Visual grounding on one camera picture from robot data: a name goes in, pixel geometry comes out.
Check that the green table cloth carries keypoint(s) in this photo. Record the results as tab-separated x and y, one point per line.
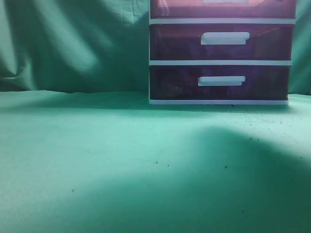
113	163

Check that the green backdrop cloth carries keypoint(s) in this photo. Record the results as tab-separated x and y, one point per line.
74	45

